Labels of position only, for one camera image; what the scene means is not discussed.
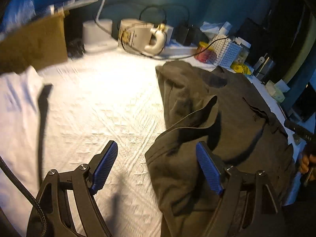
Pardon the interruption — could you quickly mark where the green tissue box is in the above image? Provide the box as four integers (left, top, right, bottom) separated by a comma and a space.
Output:
265, 79, 290, 103

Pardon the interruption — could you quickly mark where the yellow snack packet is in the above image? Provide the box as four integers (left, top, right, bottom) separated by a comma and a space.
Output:
231, 63, 251, 76

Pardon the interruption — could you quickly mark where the white textured tablecloth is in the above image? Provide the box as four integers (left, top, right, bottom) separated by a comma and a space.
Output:
0, 47, 300, 237

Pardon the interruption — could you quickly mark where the black cable bundle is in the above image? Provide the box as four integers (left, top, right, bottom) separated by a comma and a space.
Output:
67, 39, 86, 58

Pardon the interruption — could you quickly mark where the olive green printed t-shirt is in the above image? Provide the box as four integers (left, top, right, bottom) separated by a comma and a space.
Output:
144, 60, 297, 237

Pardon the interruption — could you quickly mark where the black power adapter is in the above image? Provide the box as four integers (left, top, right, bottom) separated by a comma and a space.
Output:
176, 26, 198, 46

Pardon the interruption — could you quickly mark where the teal curtain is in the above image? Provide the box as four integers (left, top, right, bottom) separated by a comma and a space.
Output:
71, 0, 279, 47
288, 62, 316, 99

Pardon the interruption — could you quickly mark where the clear plastic jar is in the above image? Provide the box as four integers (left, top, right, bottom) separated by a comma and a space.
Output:
234, 38, 252, 63

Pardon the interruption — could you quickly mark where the cream cartoon mug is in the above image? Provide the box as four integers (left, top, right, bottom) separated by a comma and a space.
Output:
118, 19, 166, 56

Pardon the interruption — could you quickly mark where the brown cardboard box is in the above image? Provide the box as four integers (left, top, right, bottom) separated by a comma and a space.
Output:
0, 13, 68, 74

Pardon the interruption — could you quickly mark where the black charging cable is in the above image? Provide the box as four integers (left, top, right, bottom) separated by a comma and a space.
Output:
118, 4, 229, 60

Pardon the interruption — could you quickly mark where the white usb charger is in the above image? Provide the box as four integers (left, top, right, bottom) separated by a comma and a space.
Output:
162, 25, 174, 40

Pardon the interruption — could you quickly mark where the white desk lamp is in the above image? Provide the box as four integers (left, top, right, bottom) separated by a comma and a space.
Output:
82, 0, 119, 52

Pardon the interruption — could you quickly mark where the white power strip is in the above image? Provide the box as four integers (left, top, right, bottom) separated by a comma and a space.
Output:
162, 43, 199, 57

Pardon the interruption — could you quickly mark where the white garment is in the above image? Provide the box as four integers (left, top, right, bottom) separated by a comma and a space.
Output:
0, 65, 47, 203

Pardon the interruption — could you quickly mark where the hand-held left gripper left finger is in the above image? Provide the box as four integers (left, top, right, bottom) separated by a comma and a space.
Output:
27, 140, 118, 237

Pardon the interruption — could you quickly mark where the white perforated basket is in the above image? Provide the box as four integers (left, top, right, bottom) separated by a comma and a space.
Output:
210, 35, 241, 68

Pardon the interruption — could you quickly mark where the dark rectangular panel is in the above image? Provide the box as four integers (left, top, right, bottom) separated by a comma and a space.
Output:
238, 17, 272, 55

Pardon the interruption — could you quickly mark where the yellow curtain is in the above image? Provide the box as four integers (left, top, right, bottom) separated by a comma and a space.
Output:
283, 5, 315, 82

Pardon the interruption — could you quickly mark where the person's right hand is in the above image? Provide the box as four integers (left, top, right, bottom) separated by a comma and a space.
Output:
298, 150, 316, 176

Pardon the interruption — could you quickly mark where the crumpled white tissue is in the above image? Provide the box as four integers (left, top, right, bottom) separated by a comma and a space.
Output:
200, 21, 231, 39

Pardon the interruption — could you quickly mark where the black braided cable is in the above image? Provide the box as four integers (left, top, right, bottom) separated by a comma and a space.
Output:
0, 155, 47, 237

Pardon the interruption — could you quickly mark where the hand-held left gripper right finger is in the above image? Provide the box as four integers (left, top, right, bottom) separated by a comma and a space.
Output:
196, 141, 289, 237

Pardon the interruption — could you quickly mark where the red can yellow lid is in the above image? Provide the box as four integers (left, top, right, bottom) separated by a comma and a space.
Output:
195, 42, 210, 62

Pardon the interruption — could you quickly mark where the steel thermos bottle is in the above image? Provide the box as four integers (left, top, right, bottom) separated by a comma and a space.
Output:
254, 54, 276, 83

